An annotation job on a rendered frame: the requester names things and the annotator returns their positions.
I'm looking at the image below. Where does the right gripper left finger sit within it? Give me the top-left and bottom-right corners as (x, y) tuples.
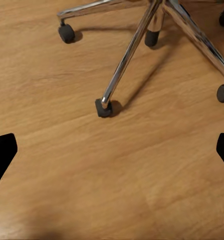
(0, 133), (18, 180)

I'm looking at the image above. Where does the swivel chair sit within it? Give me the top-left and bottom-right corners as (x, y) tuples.
(57, 0), (224, 117)

